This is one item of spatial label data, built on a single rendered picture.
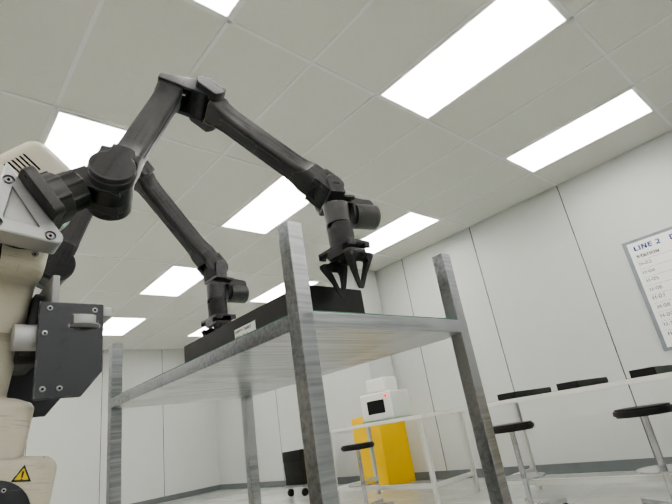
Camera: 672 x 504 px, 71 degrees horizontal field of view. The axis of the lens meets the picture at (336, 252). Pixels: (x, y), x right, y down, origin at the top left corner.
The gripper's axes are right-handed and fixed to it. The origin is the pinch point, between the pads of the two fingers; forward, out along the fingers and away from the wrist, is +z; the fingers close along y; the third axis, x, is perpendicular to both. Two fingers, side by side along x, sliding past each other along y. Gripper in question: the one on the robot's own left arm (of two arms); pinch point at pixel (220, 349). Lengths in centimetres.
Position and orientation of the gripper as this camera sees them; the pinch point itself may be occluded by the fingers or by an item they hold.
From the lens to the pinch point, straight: 143.0
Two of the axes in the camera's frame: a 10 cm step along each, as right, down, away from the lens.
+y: -6.4, 3.6, 6.8
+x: -7.5, -1.1, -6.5
